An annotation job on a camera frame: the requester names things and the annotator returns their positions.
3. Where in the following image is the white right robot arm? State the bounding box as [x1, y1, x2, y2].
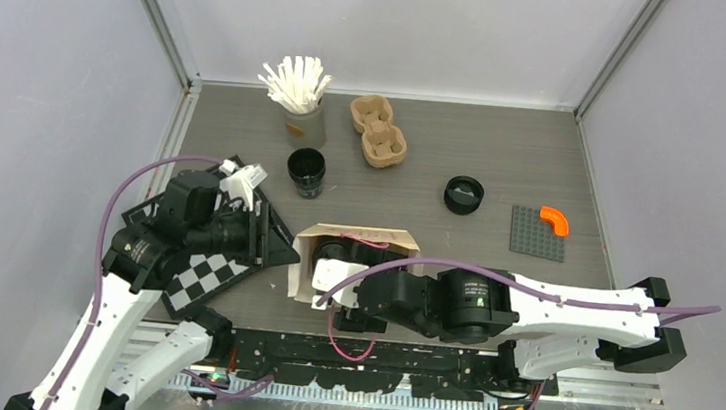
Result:
[316, 257, 687, 391]

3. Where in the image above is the white paper straws bundle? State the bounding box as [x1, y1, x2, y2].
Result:
[258, 55, 332, 115]

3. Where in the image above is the grey straw holder cup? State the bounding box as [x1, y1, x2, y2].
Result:
[282, 102, 327, 151]

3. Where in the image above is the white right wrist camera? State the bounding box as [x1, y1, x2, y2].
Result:
[311, 259, 368, 310]

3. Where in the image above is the stack of black cups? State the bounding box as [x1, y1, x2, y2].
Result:
[286, 147, 326, 200]

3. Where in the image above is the orange small object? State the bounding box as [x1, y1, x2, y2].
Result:
[539, 206, 570, 238]

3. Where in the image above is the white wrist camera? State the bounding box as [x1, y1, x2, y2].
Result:
[219, 159, 268, 211]
[311, 259, 368, 310]

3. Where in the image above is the paper bag with pink handles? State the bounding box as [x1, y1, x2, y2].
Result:
[280, 218, 424, 369]

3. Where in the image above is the black white chessboard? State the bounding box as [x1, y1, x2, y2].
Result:
[121, 156, 293, 319]

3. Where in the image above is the grey lego baseplate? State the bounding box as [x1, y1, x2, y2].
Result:
[509, 205, 566, 262]

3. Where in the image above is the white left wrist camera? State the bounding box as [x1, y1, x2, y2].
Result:
[219, 159, 268, 211]

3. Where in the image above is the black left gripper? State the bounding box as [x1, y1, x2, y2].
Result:
[186, 193, 306, 270]

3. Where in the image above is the brown cardboard cup carrier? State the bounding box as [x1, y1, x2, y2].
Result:
[349, 94, 408, 169]

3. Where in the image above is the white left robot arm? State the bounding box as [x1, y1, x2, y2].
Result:
[5, 165, 300, 410]

